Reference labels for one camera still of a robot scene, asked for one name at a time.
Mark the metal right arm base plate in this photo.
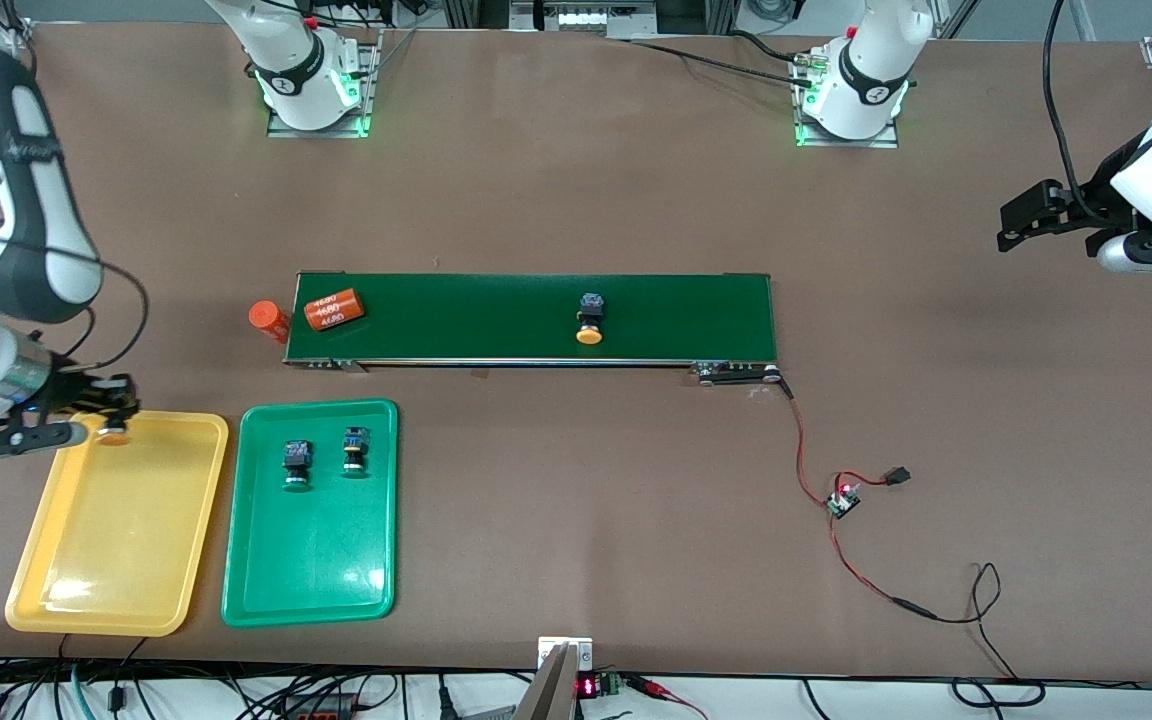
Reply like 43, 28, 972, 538
266, 28, 383, 139

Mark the green conveyor belt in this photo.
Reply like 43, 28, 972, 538
283, 270, 785, 386

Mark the red clip lead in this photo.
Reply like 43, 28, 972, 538
626, 676, 709, 720

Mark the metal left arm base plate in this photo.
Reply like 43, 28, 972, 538
794, 48, 902, 149

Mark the green plastic tray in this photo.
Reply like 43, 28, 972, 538
221, 398, 400, 629

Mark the thin black looped wire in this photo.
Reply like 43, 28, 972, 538
931, 562, 1047, 707

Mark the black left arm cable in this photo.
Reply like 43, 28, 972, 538
1041, 0, 1097, 216

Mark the white power strip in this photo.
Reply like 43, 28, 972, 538
544, 3, 659, 33

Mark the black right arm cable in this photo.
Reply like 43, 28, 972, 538
0, 195, 151, 376

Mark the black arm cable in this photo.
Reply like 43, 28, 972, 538
0, 195, 151, 376
1041, 0, 1097, 216

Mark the red black twisted wire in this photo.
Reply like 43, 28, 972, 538
781, 372, 939, 623

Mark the green push button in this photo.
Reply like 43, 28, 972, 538
341, 426, 373, 479
281, 439, 314, 493

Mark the grey metal camera bracket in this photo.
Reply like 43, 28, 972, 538
514, 636, 595, 720

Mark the black cable across table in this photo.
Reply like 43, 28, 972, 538
624, 36, 825, 91

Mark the orange cylinder white print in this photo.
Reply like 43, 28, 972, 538
248, 301, 292, 343
304, 288, 367, 332

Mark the yellow plastic tray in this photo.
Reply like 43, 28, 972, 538
4, 407, 230, 638

